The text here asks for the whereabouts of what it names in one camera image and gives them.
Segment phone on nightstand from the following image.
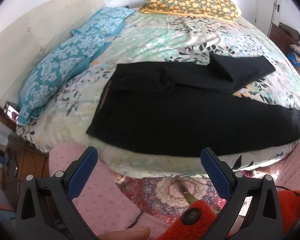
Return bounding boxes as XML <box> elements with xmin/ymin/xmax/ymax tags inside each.
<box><xmin>4</xmin><ymin>102</ymin><xmax>19</xmax><ymax>124</ymax></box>

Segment pink dotted pajama leg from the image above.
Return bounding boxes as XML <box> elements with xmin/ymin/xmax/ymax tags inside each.
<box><xmin>48</xmin><ymin>142</ymin><xmax>171</xmax><ymax>240</ymax></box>

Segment far blue floral pillow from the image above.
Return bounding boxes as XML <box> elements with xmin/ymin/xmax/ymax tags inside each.
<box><xmin>71</xmin><ymin>7</ymin><xmax>135</xmax><ymax>37</ymax></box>

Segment wooden nightstand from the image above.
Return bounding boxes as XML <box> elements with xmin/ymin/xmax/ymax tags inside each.
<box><xmin>2</xmin><ymin>134</ymin><xmax>49</xmax><ymax>210</ymax></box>

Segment black pants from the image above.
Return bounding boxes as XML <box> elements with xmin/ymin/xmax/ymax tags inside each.
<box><xmin>87</xmin><ymin>54</ymin><xmax>300</xmax><ymax>157</ymax></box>

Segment cream upholstered headboard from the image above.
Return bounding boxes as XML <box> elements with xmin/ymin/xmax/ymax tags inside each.
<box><xmin>0</xmin><ymin>0</ymin><xmax>104</xmax><ymax>108</ymax></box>

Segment near blue floral pillow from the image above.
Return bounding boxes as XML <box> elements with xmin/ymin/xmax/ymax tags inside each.
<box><xmin>17</xmin><ymin>31</ymin><xmax>105</xmax><ymax>126</ymax></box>

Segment blue floral pillow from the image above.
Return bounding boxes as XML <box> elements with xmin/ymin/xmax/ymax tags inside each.
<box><xmin>17</xmin><ymin>31</ymin><xmax>105</xmax><ymax>126</ymax></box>
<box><xmin>71</xmin><ymin>7</ymin><xmax>135</xmax><ymax>37</ymax></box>

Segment orange fleece sleeve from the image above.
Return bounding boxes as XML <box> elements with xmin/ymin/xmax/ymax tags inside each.
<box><xmin>158</xmin><ymin>189</ymin><xmax>300</xmax><ymax>240</ymax></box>

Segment red patterned rug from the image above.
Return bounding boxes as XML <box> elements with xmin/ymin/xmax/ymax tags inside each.
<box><xmin>117</xmin><ymin>177</ymin><xmax>225</xmax><ymax>224</ymax></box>

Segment orange patterned folded blanket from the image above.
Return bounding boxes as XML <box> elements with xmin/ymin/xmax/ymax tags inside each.
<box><xmin>140</xmin><ymin>0</ymin><xmax>242</xmax><ymax>23</ymax></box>

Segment wooden side table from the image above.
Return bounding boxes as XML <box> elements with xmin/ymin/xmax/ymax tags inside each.
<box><xmin>269</xmin><ymin>23</ymin><xmax>300</xmax><ymax>75</ymax></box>

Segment stack of folded clothes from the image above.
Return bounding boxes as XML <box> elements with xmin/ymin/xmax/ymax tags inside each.
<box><xmin>286</xmin><ymin>44</ymin><xmax>300</xmax><ymax>67</ymax></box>

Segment floral bed sheet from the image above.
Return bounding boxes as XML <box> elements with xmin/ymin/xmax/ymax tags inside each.
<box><xmin>17</xmin><ymin>12</ymin><xmax>300</xmax><ymax>178</ymax></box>

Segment yellow-green plastic object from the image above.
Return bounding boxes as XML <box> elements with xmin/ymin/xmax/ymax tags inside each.
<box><xmin>178</xmin><ymin>186</ymin><xmax>206</xmax><ymax>205</ymax></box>

